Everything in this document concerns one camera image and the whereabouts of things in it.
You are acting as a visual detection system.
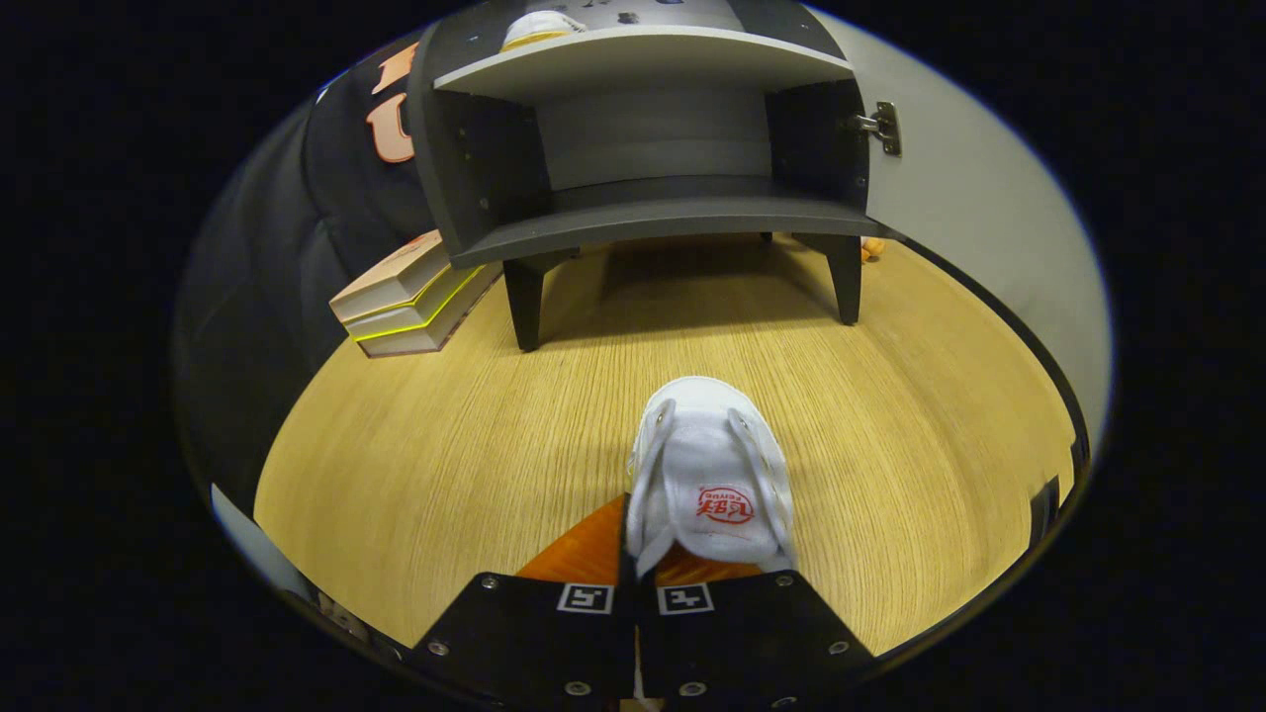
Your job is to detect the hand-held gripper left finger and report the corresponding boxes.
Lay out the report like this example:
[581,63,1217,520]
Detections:
[410,494,639,712]

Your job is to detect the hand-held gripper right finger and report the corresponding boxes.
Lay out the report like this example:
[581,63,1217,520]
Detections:
[633,539,876,712]

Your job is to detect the white canvas shoe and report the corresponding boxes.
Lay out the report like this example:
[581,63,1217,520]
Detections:
[626,376,797,579]
[499,10,587,52]

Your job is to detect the dark grey shoe cabinet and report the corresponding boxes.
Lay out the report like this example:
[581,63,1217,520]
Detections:
[407,0,903,353]

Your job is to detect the beige shoe cabinet door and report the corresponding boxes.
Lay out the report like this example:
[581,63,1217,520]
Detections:
[806,5,1114,466]

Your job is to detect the silver door hinge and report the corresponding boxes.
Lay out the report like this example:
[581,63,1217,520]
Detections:
[849,101,903,157]

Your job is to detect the white edged book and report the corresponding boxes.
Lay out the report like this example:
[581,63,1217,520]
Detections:
[361,282,500,359]

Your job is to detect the yellow edged book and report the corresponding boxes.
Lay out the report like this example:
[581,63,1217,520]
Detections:
[346,262,491,342]

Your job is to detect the black backdrop cloth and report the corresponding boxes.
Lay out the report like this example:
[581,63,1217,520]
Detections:
[173,40,466,515]

